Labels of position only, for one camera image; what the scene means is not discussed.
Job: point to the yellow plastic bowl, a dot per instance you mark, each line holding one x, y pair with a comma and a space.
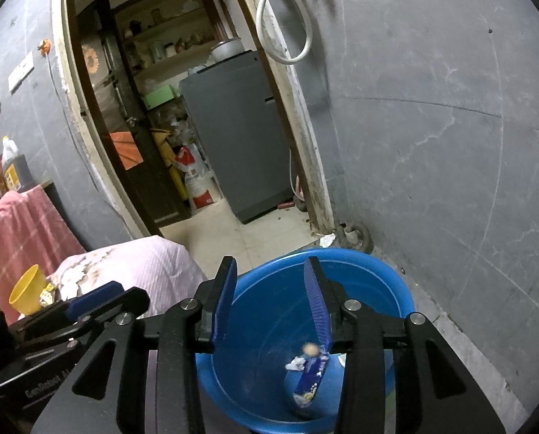
25, 289

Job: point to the wooden shelf unit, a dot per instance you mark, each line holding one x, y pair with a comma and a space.
174, 27

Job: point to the pink checkered cloth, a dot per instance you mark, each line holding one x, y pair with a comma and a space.
34, 230

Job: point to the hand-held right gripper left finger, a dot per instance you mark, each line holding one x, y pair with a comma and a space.
224, 303

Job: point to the red white bag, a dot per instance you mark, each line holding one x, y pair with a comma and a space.
199, 181

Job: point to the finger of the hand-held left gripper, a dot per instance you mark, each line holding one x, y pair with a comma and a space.
136, 300
93, 298

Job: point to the large oil jug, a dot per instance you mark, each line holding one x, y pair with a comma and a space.
11, 162

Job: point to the yellow red wrapper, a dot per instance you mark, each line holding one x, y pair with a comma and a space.
48, 295

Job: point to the blue plastic bucket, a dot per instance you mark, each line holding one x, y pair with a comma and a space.
260, 370

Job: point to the blue white snack wrapper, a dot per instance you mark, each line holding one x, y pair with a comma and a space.
312, 370

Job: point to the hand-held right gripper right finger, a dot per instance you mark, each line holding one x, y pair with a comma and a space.
317, 307

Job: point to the white paper scrap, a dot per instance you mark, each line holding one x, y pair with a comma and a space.
327, 240

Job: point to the pink floral blanket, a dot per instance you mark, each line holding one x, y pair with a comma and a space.
152, 262

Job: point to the green box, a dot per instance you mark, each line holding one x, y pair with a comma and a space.
161, 96

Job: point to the orange wall hook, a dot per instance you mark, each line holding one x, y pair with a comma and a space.
44, 47

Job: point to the grey washing machine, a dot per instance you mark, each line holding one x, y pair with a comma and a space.
233, 135

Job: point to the dark wooden door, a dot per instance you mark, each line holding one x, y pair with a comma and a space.
152, 181

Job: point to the wooden door frame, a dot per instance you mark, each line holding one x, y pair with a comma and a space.
94, 167

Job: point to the metal pot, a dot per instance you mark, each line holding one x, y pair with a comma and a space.
226, 49

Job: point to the dark floor drain fitting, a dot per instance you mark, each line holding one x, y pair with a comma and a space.
355, 237

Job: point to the yellow bag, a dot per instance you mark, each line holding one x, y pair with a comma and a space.
163, 144

